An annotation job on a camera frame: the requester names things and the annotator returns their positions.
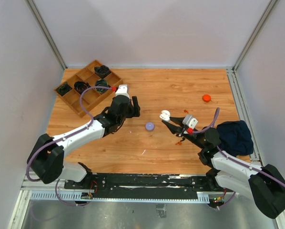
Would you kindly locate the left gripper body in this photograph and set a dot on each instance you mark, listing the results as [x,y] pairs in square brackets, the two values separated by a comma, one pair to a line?
[132,111]

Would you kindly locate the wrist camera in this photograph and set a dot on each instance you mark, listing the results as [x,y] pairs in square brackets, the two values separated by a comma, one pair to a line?
[122,90]
[190,121]

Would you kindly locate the black yellow rolled item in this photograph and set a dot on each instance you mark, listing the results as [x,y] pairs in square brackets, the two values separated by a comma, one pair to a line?
[101,86]

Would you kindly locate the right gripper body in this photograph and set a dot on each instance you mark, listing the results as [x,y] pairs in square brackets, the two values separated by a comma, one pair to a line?
[183,132]

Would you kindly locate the wooden compartment tray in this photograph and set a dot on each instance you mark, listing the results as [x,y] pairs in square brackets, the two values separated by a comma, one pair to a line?
[90,98]

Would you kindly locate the purple earbud charging case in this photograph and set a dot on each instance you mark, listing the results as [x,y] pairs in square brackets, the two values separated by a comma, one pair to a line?
[149,126]

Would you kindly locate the orange charging case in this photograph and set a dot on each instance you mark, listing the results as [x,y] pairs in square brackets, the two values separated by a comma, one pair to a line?
[206,98]

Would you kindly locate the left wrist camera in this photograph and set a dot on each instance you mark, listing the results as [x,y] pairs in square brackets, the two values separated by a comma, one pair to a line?
[122,90]

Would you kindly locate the dark blue cloth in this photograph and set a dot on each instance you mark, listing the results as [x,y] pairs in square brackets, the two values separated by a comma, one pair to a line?
[236,138]

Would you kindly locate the black red rolled item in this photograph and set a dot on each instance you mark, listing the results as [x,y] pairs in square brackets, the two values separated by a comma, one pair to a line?
[81,86]

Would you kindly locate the black green rolled item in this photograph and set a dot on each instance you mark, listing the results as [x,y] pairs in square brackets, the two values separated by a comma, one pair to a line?
[63,89]

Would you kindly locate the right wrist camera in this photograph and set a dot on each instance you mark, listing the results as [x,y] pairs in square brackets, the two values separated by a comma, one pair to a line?
[190,121]

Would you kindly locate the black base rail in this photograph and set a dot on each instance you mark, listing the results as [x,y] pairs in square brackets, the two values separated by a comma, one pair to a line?
[144,186]

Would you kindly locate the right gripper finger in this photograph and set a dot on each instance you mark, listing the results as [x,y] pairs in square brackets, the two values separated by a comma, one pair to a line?
[177,120]
[174,129]

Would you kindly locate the white charging case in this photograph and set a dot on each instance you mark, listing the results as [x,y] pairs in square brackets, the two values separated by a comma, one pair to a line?
[165,115]

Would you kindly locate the black rolled item top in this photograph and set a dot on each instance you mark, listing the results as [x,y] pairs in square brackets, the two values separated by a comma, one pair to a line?
[102,71]

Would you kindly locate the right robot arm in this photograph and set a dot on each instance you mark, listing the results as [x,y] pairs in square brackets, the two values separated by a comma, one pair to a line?
[264,185]

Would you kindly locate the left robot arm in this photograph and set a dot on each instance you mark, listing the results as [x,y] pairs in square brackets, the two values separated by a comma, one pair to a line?
[47,157]

